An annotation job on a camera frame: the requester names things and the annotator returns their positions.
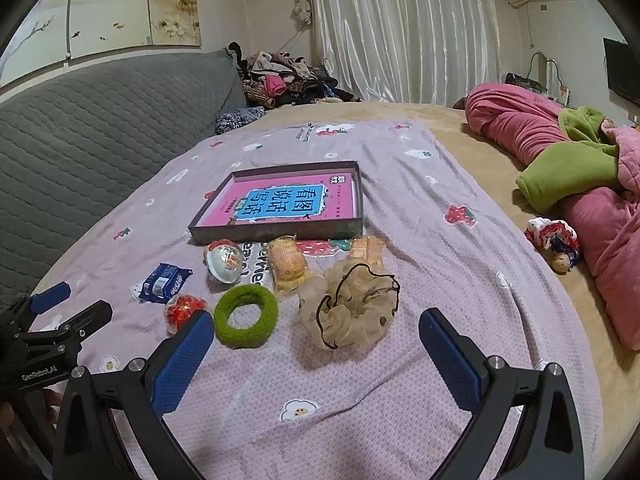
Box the flower wall picture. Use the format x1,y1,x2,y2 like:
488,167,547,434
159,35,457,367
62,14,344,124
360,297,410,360
0,0,203,91

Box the purple printed blanket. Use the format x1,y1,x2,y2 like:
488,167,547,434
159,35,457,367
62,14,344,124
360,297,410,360
30,121,606,480

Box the dark shallow cardboard box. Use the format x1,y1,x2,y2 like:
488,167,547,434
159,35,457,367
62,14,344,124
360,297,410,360
187,161,365,245

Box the green hair scrunchie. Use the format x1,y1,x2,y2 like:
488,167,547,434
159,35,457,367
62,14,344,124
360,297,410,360
213,283,279,350

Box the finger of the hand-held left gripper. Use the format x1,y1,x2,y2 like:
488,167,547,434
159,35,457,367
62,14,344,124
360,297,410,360
27,281,72,313
27,300,114,356

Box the pink quilt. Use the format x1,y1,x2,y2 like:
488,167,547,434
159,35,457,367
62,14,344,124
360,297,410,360
465,82,640,351

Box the blue patterned cloth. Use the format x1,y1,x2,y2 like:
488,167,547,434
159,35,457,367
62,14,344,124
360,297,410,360
215,106,266,135

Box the blue snack packet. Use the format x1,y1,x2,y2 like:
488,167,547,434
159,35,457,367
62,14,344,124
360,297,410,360
137,262,193,304

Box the black television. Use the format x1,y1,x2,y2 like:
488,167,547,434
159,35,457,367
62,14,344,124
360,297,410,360
602,37,640,108

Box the dark bag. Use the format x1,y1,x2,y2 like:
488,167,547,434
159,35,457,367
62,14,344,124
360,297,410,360
504,72,546,93

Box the clear cracker packet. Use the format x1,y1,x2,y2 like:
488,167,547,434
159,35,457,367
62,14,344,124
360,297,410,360
346,235,387,266
267,236,321,295

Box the blue and white egg toy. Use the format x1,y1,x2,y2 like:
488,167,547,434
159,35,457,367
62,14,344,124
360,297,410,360
203,240,247,286

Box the small colourful cloth doll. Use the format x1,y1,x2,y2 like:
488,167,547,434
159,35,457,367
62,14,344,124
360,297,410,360
525,216,582,266

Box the white shiny curtain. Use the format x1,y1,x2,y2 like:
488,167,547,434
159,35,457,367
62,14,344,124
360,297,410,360
285,0,501,106

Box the pile of clothes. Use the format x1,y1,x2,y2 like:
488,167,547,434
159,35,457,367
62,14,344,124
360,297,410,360
227,42,358,108

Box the red and white egg toy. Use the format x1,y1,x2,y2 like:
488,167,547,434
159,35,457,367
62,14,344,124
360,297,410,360
165,292,208,336

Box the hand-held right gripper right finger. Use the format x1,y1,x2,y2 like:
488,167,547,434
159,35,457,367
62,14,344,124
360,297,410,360
419,309,596,480

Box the pink and blue book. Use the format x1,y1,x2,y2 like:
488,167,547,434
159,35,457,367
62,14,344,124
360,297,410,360
197,176,357,223

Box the grey quilted headboard cover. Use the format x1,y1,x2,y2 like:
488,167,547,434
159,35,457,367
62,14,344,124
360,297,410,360
0,50,248,311

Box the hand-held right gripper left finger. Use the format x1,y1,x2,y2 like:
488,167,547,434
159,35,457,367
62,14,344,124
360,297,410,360
52,309,217,480

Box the beige mesh hair scrunchie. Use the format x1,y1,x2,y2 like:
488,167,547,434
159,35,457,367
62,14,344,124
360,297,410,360
298,259,401,351

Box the green fleece blanket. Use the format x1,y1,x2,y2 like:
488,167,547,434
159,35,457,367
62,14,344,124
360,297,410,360
515,106,631,213

